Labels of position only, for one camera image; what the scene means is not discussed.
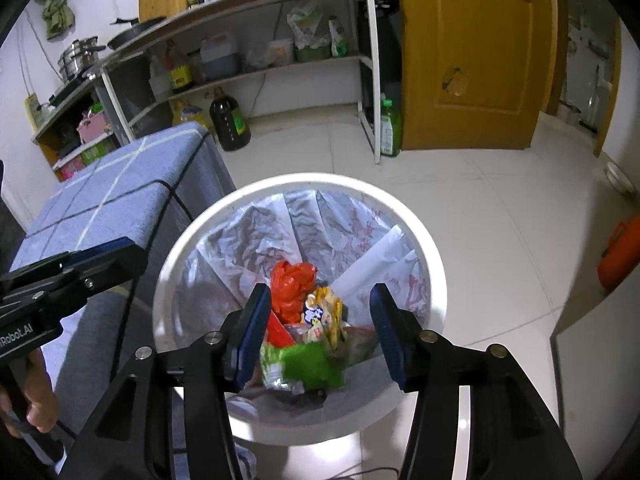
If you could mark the blue cloth table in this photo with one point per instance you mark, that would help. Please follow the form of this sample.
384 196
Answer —
100 200

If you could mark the green hanging cloth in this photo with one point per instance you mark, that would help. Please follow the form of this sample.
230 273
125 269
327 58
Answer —
55 7

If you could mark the white refrigerator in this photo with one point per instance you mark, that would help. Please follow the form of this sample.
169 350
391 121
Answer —
600 385

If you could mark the clear plastic bag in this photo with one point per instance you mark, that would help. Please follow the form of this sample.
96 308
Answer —
260 57

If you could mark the translucent jerrycan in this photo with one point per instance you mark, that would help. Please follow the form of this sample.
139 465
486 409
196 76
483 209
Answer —
220 57

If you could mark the white bowl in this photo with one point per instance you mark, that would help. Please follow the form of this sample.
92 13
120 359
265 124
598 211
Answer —
617 177

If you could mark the pale food container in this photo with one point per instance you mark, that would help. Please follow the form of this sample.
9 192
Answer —
282 50

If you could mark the white green plastic bag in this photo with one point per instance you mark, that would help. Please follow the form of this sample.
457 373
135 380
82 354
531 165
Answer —
307 30

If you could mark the wooden door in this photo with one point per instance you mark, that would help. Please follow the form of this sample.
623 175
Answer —
480 60

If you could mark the person's left hand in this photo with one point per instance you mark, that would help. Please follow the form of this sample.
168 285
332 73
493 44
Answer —
42 400

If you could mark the white plastic jug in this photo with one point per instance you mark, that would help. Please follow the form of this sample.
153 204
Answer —
160 80

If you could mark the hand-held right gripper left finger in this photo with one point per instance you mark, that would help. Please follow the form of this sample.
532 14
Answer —
252 340

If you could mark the green food packet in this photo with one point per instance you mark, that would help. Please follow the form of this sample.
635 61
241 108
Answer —
339 35

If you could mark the green wrapper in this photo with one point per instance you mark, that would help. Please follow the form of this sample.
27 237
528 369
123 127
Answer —
305 365

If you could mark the clear zip bag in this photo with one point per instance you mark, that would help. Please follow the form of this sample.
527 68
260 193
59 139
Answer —
357 342

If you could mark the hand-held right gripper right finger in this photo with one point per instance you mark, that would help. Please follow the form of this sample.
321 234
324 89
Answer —
387 340

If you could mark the orange thermos bottle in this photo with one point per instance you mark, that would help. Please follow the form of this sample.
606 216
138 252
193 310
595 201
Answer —
620 260

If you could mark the black frying pan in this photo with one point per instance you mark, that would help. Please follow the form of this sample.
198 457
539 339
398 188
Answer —
135 32

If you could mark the steel cooking pot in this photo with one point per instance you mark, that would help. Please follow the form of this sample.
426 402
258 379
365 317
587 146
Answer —
75 60

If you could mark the white trash bin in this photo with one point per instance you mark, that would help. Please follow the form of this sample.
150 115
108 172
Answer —
170 280

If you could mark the red snack packet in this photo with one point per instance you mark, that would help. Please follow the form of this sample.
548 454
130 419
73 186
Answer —
277 332

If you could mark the translucent bin liner bag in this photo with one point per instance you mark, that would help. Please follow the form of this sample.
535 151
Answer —
240 240

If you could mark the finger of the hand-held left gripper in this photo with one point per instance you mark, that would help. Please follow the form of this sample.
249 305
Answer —
110 272
100 248

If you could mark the pink basket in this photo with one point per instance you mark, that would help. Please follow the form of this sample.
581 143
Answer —
95 127

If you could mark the green carton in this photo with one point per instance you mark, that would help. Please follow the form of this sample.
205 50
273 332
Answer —
85 157

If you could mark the orange plastic bag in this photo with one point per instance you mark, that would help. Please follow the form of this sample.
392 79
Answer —
290 285

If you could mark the dark soy sauce jug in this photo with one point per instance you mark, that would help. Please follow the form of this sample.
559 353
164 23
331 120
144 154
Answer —
229 120

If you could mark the yellow snack bag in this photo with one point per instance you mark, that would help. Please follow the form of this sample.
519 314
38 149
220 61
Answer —
322 317

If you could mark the green detergent bottle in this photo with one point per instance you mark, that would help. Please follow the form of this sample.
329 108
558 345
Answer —
390 127

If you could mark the black induction stove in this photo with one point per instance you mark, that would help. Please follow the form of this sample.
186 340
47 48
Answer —
70 87

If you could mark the yellow label oil bottle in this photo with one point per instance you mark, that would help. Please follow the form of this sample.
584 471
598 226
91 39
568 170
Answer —
180 72

